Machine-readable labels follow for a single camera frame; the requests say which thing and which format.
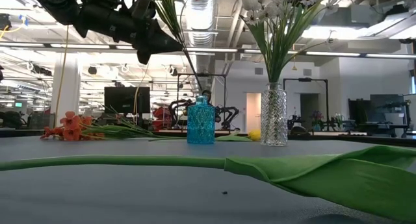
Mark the grey-blue table mat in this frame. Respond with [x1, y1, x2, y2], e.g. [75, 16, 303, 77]
[0, 135, 416, 224]

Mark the clear textured glass vase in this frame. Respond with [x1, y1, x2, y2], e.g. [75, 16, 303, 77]
[260, 82, 288, 147]

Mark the yellow artificial tulip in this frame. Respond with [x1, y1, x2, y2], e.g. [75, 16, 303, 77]
[0, 145, 416, 222]

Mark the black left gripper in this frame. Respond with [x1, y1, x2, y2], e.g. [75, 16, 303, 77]
[75, 0, 183, 66]

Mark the yellow hanging cable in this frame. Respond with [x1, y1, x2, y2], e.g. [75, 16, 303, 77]
[53, 24, 71, 127]

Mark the white blossom spray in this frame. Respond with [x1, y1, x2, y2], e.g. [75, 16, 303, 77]
[242, 0, 342, 85]

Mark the orange artificial flower bunch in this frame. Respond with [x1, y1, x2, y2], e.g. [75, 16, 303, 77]
[129, 0, 205, 93]
[40, 110, 188, 142]

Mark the blue cup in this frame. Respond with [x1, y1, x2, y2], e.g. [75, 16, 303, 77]
[187, 95, 216, 145]

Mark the black monitor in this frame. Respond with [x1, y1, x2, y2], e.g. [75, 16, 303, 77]
[103, 86, 151, 114]

